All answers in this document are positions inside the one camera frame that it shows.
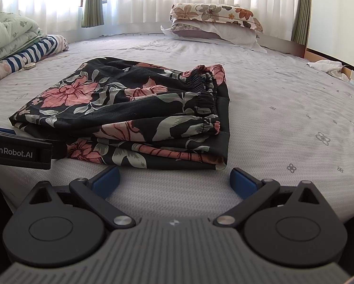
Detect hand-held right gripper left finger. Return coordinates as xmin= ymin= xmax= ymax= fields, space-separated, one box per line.
xmin=18 ymin=165 xmax=136 ymax=230

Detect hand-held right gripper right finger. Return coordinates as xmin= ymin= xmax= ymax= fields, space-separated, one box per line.
xmin=213 ymin=167 xmax=332 ymax=229

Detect black floral pants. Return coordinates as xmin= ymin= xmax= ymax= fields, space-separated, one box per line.
xmin=9 ymin=57 xmax=231 ymax=171

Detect bed with grey patterned sheet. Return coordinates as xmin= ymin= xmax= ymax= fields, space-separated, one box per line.
xmin=0 ymin=31 xmax=354 ymax=224

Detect green floral quilt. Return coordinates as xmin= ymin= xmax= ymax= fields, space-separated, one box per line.
xmin=0 ymin=12 xmax=45 ymax=66

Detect grey bed headboard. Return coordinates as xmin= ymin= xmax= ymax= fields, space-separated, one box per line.
xmin=256 ymin=33 xmax=307 ymax=58

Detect white crumpled cloth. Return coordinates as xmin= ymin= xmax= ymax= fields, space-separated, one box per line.
xmin=307 ymin=60 xmax=348 ymax=79

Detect white and mauve pillow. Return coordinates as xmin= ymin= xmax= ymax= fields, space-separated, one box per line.
xmin=161 ymin=18 xmax=268 ymax=54

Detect green curtain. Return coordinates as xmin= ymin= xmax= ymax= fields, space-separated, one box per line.
xmin=290 ymin=0 xmax=313 ymax=47
xmin=81 ymin=0 xmax=104 ymax=29

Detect floral pillow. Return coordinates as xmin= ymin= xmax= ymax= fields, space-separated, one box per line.
xmin=169 ymin=3 xmax=263 ymax=34

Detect white sheer curtain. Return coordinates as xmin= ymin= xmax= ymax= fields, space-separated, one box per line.
xmin=0 ymin=0 xmax=309 ymax=42

